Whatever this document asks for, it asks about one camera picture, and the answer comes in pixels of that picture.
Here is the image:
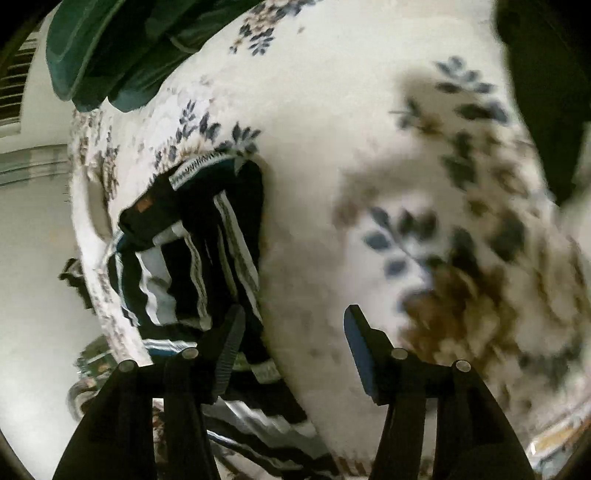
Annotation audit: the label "grey-blue striped curtain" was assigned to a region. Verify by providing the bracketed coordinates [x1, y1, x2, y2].
[0, 143, 75, 186]

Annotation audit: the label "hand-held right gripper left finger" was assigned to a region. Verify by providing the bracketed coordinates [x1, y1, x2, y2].
[53, 304, 246, 480]

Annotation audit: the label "dark green quilt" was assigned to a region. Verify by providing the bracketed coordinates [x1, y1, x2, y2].
[45, 0, 265, 112]

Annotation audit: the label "floral bed blanket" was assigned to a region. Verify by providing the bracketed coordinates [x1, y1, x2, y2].
[68, 0, 591, 480]

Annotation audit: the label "black white striped clothes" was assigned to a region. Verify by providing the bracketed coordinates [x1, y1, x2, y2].
[106, 154, 343, 480]

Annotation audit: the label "dark cloth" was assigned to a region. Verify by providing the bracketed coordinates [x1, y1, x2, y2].
[58, 257, 95, 311]

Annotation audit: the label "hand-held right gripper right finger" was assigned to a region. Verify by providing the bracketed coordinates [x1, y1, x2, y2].
[344, 305, 539, 480]

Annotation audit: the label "black cloth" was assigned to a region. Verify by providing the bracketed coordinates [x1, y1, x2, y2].
[495, 0, 591, 207]

